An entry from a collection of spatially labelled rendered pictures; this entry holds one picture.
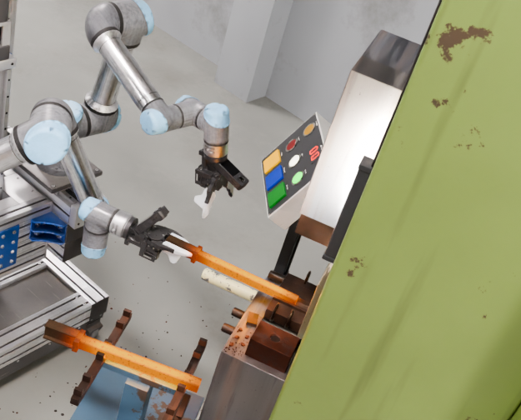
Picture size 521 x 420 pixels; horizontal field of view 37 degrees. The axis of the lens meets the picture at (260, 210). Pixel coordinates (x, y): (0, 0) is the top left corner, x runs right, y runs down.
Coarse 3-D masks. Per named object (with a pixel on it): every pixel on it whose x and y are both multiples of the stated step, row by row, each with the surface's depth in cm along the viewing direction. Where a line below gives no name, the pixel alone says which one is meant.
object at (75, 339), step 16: (48, 320) 189; (48, 336) 190; (64, 336) 189; (80, 336) 188; (96, 352) 188; (112, 352) 187; (128, 352) 189; (144, 368) 187; (160, 368) 187; (176, 384) 187; (192, 384) 186
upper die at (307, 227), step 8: (304, 216) 197; (304, 224) 198; (312, 224) 197; (320, 224) 196; (296, 232) 200; (304, 232) 199; (312, 232) 198; (320, 232) 197; (328, 232) 196; (320, 240) 199; (328, 240) 198
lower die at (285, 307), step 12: (288, 276) 232; (288, 288) 226; (300, 288) 227; (312, 288) 230; (276, 300) 220; (276, 312) 216; (288, 312) 217; (300, 312) 218; (288, 324) 216; (300, 324) 215
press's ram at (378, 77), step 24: (384, 48) 182; (408, 48) 186; (360, 72) 168; (384, 72) 171; (408, 72) 174; (360, 96) 170; (384, 96) 168; (336, 120) 175; (360, 120) 173; (384, 120) 171; (336, 144) 178; (360, 144) 176; (336, 168) 181; (312, 192) 186; (336, 192) 184; (312, 216) 190; (336, 216) 187
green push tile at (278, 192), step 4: (280, 184) 260; (284, 184) 260; (276, 188) 261; (280, 188) 259; (284, 188) 257; (272, 192) 261; (276, 192) 259; (280, 192) 257; (284, 192) 255; (268, 196) 262; (272, 196) 260; (276, 196) 258; (280, 196) 256; (284, 196) 255; (268, 200) 260; (272, 200) 258; (276, 200) 256; (280, 200) 256; (268, 204) 259; (272, 204) 257
